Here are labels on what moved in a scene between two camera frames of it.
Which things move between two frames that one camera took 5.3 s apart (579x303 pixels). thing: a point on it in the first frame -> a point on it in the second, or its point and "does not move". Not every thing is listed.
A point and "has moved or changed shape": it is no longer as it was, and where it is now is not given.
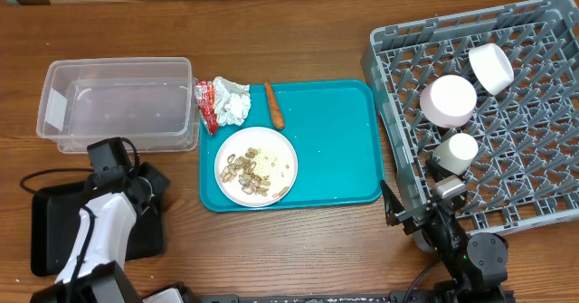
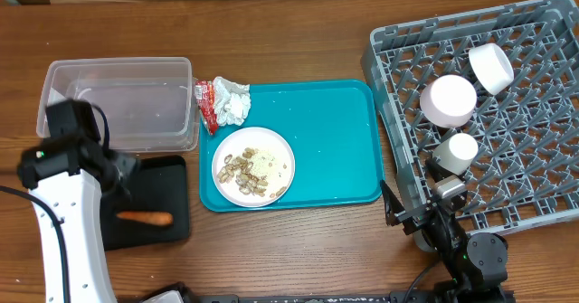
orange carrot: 274,108 -> 147,217
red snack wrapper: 206,99 does not move
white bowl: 491,67 does not move
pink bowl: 448,100 does not move
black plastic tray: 54,215 has moved or changed shape
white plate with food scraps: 256,167 does not move
